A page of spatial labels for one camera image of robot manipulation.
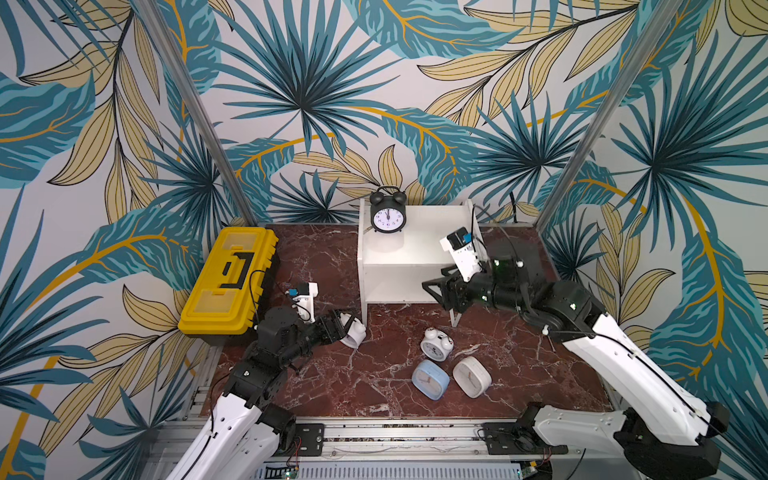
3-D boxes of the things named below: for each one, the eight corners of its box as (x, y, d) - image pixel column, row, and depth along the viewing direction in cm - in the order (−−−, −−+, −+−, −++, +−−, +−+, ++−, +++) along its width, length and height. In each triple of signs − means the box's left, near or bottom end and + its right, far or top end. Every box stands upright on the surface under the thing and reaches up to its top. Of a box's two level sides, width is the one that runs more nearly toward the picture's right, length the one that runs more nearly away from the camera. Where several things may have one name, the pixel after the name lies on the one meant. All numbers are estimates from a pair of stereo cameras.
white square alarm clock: (473, 403, 81) (482, 394, 74) (449, 374, 86) (455, 363, 79) (487, 391, 84) (496, 381, 76) (462, 363, 88) (469, 351, 81)
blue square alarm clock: (409, 380, 84) (412, 370, 78) (421, 365, 87) (424, 355, 80) (437, 405, 80) (442, 397, 74) (448, 389, 83) (454, 380, 76)
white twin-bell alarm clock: (418, 350, 90) (421, 336, 82) (426, 338, 93) (430, 324, 85) (440, 367, 87) (446, 354, 79) (448, 354, 90) (455, 341, 82)
